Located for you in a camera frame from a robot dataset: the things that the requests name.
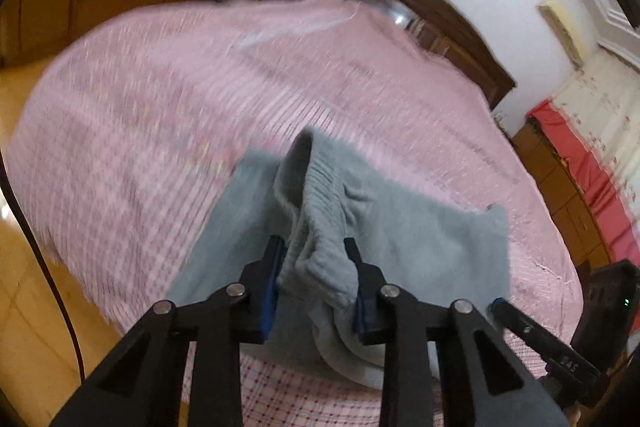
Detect red cloth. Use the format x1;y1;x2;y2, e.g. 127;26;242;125
527;101;640;269

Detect dark wooden headboard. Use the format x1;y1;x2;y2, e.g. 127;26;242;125
260;0;517;110

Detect floral cream curtain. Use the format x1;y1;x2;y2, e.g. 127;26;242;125
550;49;640;208

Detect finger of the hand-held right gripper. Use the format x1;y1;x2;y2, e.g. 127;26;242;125
491;297;602;408

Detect wall air conditioner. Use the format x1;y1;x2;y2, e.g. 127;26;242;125
537;0;592;68

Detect grey pants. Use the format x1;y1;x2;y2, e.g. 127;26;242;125
167;127;512;390

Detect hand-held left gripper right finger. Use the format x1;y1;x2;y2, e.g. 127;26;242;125
344;237;571;427

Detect pink patterned bedspread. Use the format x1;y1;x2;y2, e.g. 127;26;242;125
2;0;586;427

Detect black cable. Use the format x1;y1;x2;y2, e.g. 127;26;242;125
0;147;89;389

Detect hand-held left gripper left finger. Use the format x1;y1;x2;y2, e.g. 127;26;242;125
50;235;287;427

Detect wooden cabinet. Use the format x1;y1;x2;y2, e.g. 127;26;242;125
514;121;613;269

